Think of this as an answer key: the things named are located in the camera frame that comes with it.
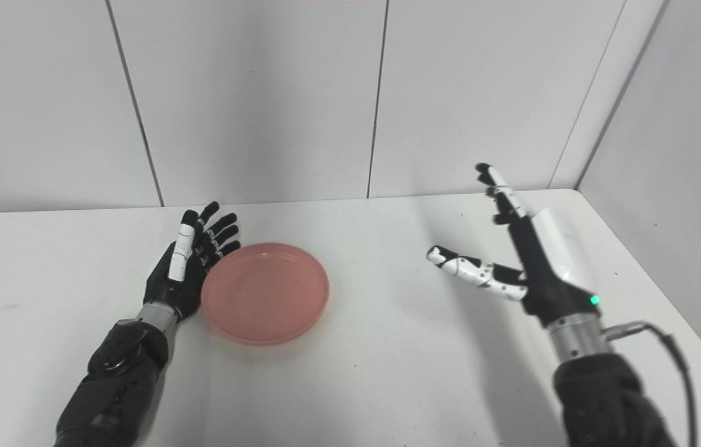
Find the pink round plate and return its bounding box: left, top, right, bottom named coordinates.
left=201, top=243, right=330, bottom=346

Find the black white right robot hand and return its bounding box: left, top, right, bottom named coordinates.
left=426, top=163, right=603, bottom=327

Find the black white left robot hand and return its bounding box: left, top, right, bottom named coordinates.
left=142, top=201, right=242, bottom=323

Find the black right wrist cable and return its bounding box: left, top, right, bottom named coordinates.
left=601, top=321, right=699, bottom=447

